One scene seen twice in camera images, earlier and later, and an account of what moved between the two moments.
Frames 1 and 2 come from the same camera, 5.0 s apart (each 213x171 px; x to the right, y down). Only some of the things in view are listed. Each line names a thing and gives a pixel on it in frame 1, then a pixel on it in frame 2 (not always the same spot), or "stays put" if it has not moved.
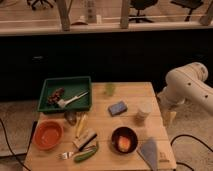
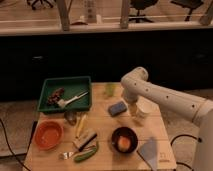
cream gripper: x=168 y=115 → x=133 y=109
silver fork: x=65 y=155 stays put
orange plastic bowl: x=48 y=134 stays put
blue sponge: x=117 y=108 stays put
